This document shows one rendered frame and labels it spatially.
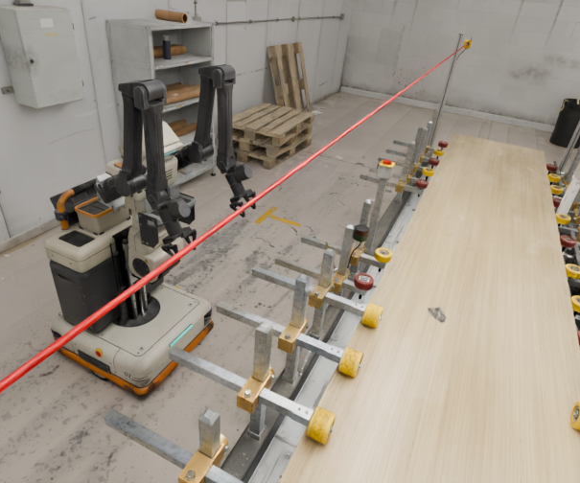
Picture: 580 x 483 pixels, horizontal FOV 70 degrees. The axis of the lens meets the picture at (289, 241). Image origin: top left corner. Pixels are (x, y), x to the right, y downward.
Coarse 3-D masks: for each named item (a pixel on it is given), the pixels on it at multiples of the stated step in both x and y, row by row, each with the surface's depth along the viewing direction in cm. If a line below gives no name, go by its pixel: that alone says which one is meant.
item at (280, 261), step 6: (276, 258) 189; (282, 258) 190; (282, 264) 189; (288, 264) 187; (294, 264) 186; (300, 264) 187; (294, 270) 187; (300, 270) 186; (306, 270) 184; (312, 270) 184; (318, 270) 184; (312, 276) 184; (318, 276) 183; (348, 282) 179; (348, 288) 179; (354, 288) 177; (360, 294) 177
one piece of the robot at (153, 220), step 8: (176, 184) 191; (176, 192) 192; (144, 200) 175; (184, 200) 191; (192, 200) 191; (192, 208) 197; (136, 216) 181; (144, 216) 176; (152, 216) 176; (192, 216) 199; (144, 224) 178; (152, 224) 176; (160, 224) 177; (144, 232) 181; (152, 232) 178; (144, 240) 183; (152, 240) 181
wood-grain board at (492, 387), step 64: (448, 192) 262; (512, 192) 271; (448, 256) 196; (512, 256) 202; (384, 320) 154; (448, 320) 157; (512, 320) 160; (384, 384) 129; (448, 384) 131; (512, 384) 133; (576, 384) 136; (320, 448) 109; (384, 448) 110; (448, 448) 112; (512, 448) 114; (576, 448) 116
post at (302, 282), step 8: (296, 280) 128; (304, 280) 127; (296, 288) 129; (304, 288) 128; (296, 296) 131; (304, 296) 130; (296, 304) 132; (304, 304) 133; (296, 312) 134; (304, 312) 136; (296, 320) 135; (296, 352) 143; (288, 360) 146; (296, 360) 147; (288, 368) 148; (296, 368) 150; (288, 376) 150
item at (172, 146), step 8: (168, 128) 175; (168, 136) 173; (176, 136) 177; (144, 144) 163; (168, 144) 172; (176, 144) 175; (120, 152) 170; (144, 152) 163; (168, 152) 172; (176, 152) 181; (144, 160) 165; (168, 160) 183
